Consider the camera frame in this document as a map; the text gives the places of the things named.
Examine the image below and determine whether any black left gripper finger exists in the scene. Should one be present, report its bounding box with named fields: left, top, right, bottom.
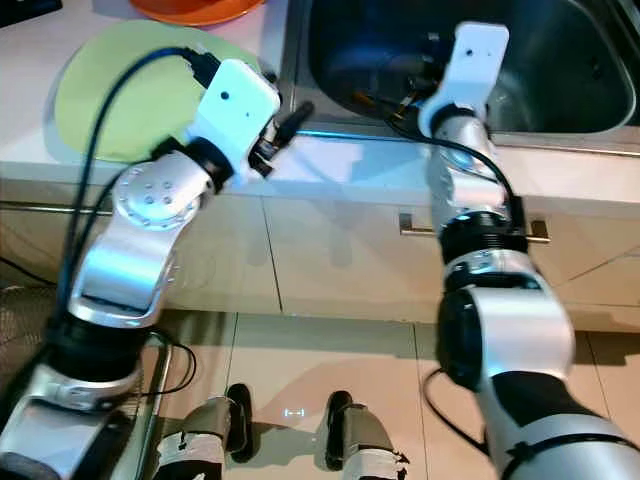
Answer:
left=275, top=100, right=314, bottom=143

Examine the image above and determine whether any stainless steel sink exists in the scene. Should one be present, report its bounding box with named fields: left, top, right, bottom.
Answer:
left=280, top=0, right=640, bottom=159

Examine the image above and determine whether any orange plate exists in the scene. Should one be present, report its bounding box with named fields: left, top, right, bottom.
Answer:
left=128, top=0, right=266, bottom=27

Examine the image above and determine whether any green plate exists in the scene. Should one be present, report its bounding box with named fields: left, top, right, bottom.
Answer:
left=55, top=22, right=266, bottom=163

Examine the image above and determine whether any black power device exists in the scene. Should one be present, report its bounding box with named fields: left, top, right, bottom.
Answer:
left=0, top=0, right=64, bottom=28

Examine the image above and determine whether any beige corner cabinet front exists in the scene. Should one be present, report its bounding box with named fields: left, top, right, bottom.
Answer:
left=550, top=225, right=640, bottom=336

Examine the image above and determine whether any robot left leg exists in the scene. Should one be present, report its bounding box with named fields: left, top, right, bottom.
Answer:
left=160, top=383, right=254, bottom=480

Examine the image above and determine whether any metal grille floor fan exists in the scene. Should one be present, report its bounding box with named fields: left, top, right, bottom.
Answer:
left=0, top=285, right=61, bottom=401

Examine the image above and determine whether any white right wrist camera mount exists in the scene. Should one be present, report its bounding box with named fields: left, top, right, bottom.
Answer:
left=418, top=22, right=510, bottom=136

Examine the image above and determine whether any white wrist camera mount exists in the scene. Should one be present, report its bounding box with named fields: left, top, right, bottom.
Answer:
left=193, top=60, right=282, bottom=186
left=418, top=22, right=510, bottom=136

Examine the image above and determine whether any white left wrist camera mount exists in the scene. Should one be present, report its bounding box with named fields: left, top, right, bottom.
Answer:
left=193, top=60, right=282, bottom=186

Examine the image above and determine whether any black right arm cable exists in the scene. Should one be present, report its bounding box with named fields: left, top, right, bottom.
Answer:
left=380, top=100, right=529, bottom=241

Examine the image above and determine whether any long metal cabinet handle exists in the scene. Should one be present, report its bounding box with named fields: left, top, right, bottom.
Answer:
left=0, top=200, right=73, bottom=216

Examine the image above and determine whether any black floor cable loop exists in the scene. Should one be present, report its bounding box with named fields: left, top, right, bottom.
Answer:
left=155, top=338, right=199, bottom=399

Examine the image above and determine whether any thin black wall cable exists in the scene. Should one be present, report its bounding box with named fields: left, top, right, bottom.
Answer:
left=0, top=258, right=26, bottom=286

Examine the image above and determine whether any chrome tube frame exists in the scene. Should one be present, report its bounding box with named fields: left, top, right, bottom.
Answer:
left=138, top=333, right=173, bottom=480

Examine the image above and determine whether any black hanging cable loop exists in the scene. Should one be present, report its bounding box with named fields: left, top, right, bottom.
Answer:
left=422, top=368, right=496, bottom=446

